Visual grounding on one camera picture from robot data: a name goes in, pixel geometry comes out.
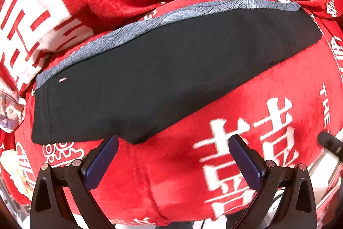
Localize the floral cloth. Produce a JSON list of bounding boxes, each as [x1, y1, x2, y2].
[[0, 81, 27, 134]]

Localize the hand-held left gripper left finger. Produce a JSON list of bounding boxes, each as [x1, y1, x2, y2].
[[29, 135, 120, 229]]

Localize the red printed blanket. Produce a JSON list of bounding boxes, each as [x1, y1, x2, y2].
[[0, 0, 343, 227]]

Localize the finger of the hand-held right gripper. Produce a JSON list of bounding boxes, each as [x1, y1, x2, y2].
[[317, 131, 343, 162]]

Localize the black pants with grey waistband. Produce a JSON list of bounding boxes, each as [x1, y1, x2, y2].
[[32, 0, 323, 146]]

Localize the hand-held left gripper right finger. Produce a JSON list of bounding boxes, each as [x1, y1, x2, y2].
[[228, 134, 318, 229]]

